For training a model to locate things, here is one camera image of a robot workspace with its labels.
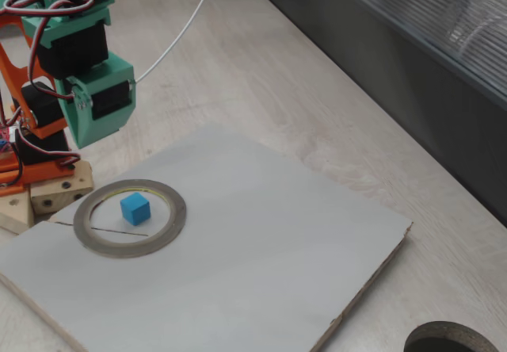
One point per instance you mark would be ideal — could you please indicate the grey plywood board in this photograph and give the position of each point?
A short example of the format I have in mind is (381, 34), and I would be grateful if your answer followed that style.
(257, 249)

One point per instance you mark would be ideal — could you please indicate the blue cube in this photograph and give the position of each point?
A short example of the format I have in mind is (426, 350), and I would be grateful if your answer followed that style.
(135, 209)

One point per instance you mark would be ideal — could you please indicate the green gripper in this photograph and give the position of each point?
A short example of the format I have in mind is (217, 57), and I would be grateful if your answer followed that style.
(104, 124)

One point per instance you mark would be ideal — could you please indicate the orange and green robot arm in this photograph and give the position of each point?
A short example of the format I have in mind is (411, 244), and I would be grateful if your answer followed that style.
(71, 47)

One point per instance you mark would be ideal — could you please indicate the red controller circuit board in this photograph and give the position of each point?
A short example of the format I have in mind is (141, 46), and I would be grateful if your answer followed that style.
(3, 146)

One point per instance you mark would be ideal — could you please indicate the frosted desk partition panel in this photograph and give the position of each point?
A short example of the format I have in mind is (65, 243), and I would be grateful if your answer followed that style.
(435, 90)

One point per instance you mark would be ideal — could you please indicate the angled wooden base block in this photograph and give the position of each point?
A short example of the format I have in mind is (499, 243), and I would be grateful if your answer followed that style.
(59, 193)

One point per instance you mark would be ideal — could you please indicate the orange controller board mount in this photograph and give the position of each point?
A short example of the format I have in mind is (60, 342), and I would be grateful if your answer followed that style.
(10, 190)

